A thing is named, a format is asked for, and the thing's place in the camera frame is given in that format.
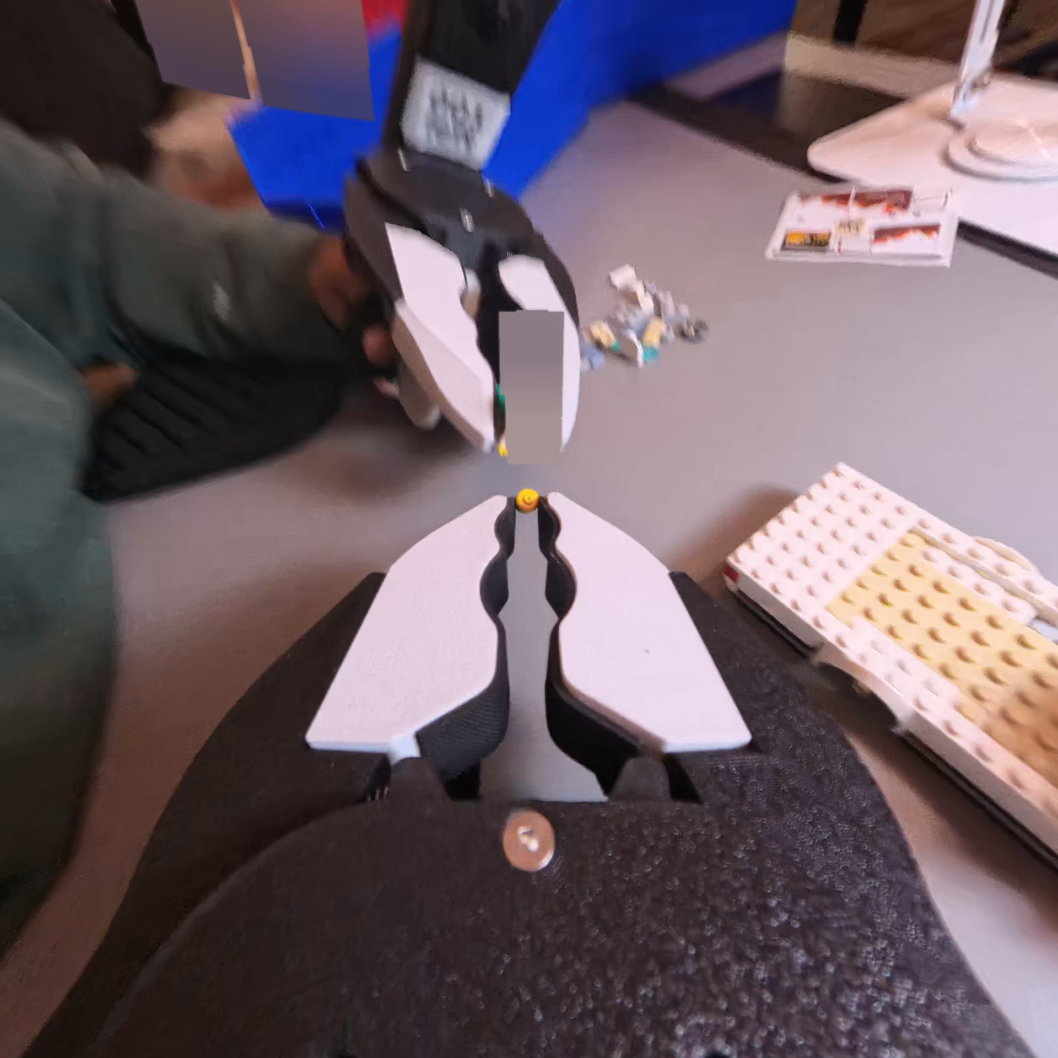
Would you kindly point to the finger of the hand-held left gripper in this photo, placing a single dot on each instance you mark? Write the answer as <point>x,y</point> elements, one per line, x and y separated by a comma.
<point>537,285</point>
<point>430,314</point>

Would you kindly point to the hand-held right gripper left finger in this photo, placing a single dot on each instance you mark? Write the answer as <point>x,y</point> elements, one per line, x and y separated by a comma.
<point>405,653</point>

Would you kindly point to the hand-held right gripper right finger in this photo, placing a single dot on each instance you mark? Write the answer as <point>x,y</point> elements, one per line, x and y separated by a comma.
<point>653,653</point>

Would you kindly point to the blue plastic bin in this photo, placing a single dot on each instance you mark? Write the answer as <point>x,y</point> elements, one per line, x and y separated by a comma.
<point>595,83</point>

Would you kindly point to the yellow minifigure head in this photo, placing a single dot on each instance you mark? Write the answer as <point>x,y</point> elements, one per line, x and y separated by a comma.
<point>526,499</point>

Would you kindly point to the person's left forearm green sleeve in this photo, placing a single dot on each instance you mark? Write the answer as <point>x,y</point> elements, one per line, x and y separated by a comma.
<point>182,264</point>

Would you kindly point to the person's left hand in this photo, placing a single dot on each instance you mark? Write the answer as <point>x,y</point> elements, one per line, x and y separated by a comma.
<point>343,285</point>

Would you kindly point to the pile of small lego pieces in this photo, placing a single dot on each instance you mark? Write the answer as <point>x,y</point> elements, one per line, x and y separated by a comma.
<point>645,322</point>

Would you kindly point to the black mesh cushion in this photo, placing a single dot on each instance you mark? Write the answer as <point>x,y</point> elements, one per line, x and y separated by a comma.
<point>215,421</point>

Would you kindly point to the white tan lego house model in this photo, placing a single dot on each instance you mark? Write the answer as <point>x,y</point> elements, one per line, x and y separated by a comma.
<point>909,620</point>

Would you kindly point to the lego sticker sheet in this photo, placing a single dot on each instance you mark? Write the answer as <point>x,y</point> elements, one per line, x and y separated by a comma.
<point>860,227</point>

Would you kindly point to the person's torso green sweatshirt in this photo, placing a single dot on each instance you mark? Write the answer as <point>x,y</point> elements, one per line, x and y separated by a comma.
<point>49,620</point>

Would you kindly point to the white book stand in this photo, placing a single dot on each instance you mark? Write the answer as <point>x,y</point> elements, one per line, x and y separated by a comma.
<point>909,140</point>

